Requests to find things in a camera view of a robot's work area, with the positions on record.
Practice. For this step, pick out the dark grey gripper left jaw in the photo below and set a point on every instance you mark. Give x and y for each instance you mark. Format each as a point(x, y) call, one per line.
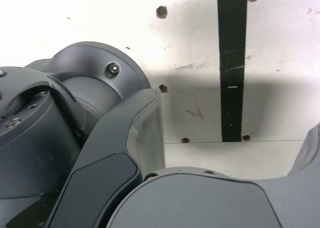
point(110, 138)

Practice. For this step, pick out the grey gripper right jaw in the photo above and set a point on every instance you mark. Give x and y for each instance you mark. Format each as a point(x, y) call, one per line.
point(200, 203)

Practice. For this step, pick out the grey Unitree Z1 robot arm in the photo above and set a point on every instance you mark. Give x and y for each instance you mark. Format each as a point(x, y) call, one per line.
point(87, 63)

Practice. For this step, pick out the black tape strip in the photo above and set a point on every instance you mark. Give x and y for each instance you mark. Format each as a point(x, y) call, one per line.
point(232, 63)

